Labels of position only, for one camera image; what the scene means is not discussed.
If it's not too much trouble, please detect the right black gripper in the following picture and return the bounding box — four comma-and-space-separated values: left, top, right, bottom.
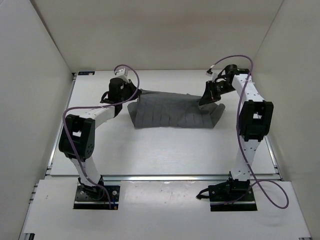
200, 80, 237, 106

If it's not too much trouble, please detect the grey pleated skirt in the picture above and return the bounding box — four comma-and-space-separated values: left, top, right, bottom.
127, 90, 225, 129

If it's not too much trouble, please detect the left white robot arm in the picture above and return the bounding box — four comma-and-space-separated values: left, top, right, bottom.
58, 75, 141, 199

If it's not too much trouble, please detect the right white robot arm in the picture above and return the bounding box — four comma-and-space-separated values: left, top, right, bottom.
199, 64, 274, 184

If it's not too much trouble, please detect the left blue corner sticker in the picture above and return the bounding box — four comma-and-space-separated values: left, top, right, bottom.
77, 71, 95, 76

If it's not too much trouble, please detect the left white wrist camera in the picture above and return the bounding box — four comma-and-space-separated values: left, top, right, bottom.
114, 67, 129, 83

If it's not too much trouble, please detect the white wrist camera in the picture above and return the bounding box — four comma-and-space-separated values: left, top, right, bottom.
114, 67, 129, 83
206, 65, 218, 81

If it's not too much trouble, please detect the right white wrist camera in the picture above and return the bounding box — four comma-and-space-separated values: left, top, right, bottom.
206, 65, 218, 81

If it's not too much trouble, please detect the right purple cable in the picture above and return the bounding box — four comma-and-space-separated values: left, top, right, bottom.
208, 54, 290, 210

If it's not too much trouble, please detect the purple cable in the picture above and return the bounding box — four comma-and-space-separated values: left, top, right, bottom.
208, 54, 290, 210
62, 64, 141, 210

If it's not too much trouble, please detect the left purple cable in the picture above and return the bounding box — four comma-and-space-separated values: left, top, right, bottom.
62, 64, 141, 210

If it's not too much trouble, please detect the aluminium front table rail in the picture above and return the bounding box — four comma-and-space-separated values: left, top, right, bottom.
44, 173, 281, 182

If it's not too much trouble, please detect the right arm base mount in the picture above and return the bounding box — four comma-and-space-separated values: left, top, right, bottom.
196, 177, 258, 212

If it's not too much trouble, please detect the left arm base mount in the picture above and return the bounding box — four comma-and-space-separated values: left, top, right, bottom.
73, 184, 121, 211

